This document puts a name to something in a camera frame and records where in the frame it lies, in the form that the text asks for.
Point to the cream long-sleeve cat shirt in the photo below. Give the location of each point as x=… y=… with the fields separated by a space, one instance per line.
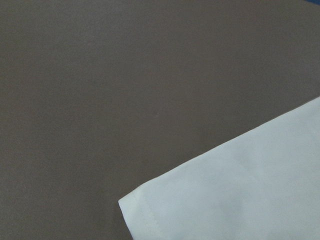
x=261 y=185

